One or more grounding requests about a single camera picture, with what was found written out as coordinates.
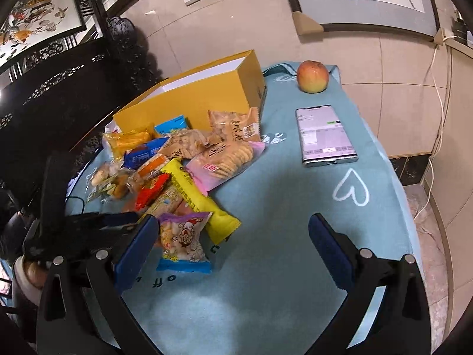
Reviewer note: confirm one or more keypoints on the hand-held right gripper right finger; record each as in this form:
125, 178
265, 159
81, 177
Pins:
329, 255

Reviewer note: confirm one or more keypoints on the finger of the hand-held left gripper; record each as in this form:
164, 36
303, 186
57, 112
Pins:
120, 220

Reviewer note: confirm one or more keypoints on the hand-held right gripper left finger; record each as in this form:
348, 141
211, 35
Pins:
136, 255

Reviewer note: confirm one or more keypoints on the clear bag of small cakes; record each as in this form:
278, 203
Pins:
107, 181

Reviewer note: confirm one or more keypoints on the red snack packet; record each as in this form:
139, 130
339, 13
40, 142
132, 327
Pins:
151, 191

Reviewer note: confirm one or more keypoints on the cartoon print snack packet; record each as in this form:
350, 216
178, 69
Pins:
183, 244

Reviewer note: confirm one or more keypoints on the orange white snack packet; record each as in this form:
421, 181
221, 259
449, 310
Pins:
151, 165

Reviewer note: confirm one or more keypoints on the dark blue cookie packet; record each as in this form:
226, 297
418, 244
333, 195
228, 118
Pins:
142, 154

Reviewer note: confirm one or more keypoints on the yellow orange snack packet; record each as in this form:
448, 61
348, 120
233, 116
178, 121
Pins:
125, 141

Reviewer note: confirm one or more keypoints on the long yellow snack packet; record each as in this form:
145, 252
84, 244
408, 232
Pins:
201, 198

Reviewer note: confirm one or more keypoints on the clear tan cracker packet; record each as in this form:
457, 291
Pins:
184, 144

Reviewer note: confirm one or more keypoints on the light blue snack packet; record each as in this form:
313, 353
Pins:
172, 123

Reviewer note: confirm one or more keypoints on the pink cracker packet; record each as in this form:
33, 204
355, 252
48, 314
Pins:
221, 162

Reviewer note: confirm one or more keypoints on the beige biscuit packet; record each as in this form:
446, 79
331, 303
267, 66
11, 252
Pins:
234, 125

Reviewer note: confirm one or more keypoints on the yellow cardboard box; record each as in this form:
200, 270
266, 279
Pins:
207, 92

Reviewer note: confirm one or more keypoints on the person's left hand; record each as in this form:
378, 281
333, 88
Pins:
35, 274

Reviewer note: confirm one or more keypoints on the teal printed blanket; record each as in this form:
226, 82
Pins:
277, 229

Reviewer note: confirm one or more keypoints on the carved dark wooden screen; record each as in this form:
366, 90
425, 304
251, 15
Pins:
55, 103

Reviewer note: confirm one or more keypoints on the smartphone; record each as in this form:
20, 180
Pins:
323, 135

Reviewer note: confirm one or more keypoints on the red yellow apple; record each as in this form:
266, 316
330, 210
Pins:
312, 76

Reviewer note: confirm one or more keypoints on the flower painting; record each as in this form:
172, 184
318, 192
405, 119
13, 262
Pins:
33, 11

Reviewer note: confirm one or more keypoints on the cardboard corner protector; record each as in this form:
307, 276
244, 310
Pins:
308, 23
439, 37

